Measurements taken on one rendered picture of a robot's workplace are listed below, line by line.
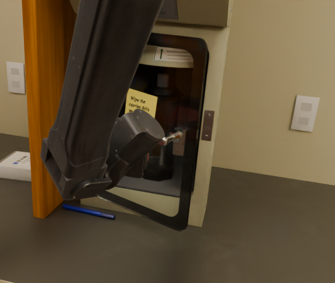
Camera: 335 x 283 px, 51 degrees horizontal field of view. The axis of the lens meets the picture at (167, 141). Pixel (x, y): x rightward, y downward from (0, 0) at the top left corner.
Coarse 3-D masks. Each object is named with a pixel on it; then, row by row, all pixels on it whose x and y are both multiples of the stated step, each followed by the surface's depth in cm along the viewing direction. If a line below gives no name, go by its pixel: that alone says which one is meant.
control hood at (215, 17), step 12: (72, 0) 71; (180, 0) 65; (192, 0) 65; (204, 0) 64; (216, 0) 64; (228, 0) 64; (180, 12) 68; (192, 12) 68; (204, 12) 67; (216, 12) 66; (228, 12) 68; (204, 24) 70; (216, 24) 69
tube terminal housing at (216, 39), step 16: (160, 32) 74; (176, 32) 74; (192, 32) 73; (208, 32) 72; (224, 32) 72; (208, 48) 73; (224, 48) 73; (208, 64) 75; (224, 64) 82; (208, 80) 76; (208, 96) 77; (208, 144) 80; (208, 160) 81; (208, 176) 83; (192, 192) 87; (112, 208) 91; (192, 208) 86; (192, 224) 87
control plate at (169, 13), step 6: (168, 0) 66; (174, 0) 66; (162, 6) 68; (168, 6) 67; (174, 6) 67; (162, 12) 69; (168, 12) 69; (174, 12) 68; (162, 18) 70; (168, 18) 70; (174, 18) 70
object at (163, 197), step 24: (168, 48) 66; (192, 48) 64; (144, 72) 70; (168, 72) 67; (192, 72) 65; (168, 96) 69; (192, 96) 66; (168, 120) 70; (192, 120) 67; (168, 144) 72; (192, 144) 68; (168, 168) 73; (192, 168) 70; (120, 192) 82; (144, 192) 78; (168, 192) 74; (144, 216) 80; (168, 216) 76
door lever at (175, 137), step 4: (172, 132) 70; (176, 132) 69; (168, 136) 67; (172, 136) 68; (176, 136) 69; (180, 136) 69; (164, 140) 66; (168, 140) 66; (172, 140) 70; (176, 140) 70; (160, 144) 66; (164, 144) 66
